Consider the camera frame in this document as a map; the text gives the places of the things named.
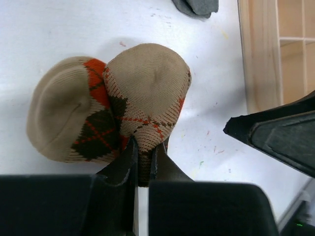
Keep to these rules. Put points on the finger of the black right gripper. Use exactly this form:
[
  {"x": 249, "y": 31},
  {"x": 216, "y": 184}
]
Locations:
[{"x": 286, "y": 133}]

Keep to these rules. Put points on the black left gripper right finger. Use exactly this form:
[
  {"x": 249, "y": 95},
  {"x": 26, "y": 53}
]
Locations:
[{"x": 179, "y": 206}]

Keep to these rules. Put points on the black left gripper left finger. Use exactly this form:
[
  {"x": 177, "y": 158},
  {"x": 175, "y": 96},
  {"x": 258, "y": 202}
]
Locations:
[{"x": 101, "y": 204}]

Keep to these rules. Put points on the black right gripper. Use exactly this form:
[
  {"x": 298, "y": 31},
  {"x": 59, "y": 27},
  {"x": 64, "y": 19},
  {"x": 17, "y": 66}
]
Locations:
[{"x": 298, "y": 219}]

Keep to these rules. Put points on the tan orange argyle sock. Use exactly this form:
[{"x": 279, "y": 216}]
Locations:
[{"x": 83, "y": 109}]

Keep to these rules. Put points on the wooden compartment tray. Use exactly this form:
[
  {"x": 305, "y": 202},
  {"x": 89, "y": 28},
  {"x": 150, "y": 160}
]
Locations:
[{"x": 278, "y": 44}]

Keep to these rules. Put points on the grey sock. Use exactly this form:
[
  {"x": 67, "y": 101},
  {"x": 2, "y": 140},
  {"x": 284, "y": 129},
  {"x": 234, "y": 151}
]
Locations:
[{"x": 197, "y": 8}]

